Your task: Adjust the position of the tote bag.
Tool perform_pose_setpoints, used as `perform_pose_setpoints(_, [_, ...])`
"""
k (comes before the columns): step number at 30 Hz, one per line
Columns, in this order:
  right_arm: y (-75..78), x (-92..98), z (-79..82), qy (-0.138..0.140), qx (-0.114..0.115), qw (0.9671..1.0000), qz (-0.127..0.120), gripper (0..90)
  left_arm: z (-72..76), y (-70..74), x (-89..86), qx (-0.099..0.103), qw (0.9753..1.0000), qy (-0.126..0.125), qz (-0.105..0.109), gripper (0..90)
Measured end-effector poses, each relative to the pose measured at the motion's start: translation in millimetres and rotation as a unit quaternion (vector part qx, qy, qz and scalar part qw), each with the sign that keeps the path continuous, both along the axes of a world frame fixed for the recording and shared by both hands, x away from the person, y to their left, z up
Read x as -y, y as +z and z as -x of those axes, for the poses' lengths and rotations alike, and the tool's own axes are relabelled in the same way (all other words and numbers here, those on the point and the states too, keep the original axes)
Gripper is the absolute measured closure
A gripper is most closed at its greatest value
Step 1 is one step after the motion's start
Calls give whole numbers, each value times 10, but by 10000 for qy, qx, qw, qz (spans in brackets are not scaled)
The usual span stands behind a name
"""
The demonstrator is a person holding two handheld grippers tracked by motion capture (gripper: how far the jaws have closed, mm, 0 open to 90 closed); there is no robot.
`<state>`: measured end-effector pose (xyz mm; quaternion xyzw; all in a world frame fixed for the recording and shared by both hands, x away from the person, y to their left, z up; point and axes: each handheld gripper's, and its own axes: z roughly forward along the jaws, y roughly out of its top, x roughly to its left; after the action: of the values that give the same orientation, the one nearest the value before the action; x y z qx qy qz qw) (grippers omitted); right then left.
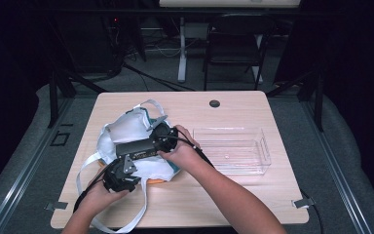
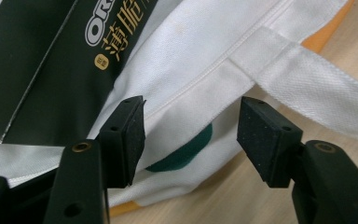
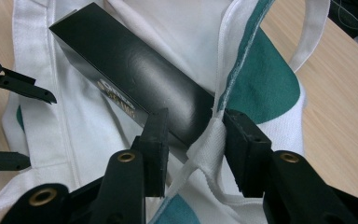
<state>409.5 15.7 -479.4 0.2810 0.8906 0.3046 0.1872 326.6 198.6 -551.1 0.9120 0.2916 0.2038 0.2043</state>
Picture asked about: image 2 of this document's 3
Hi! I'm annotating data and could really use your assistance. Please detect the white tote bag coloured patches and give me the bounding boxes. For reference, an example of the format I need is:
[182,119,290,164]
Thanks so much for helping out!
[0,0,358,217]

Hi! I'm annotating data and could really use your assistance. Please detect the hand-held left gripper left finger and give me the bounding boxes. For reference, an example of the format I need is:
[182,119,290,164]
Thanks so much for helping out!
[97,95,146,189]

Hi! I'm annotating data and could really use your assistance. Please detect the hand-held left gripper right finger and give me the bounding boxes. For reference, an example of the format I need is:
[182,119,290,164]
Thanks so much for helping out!
[236,96,304,189]

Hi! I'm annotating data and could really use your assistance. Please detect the black snack box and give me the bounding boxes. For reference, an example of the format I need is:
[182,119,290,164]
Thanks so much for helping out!
[0,0,159,147]

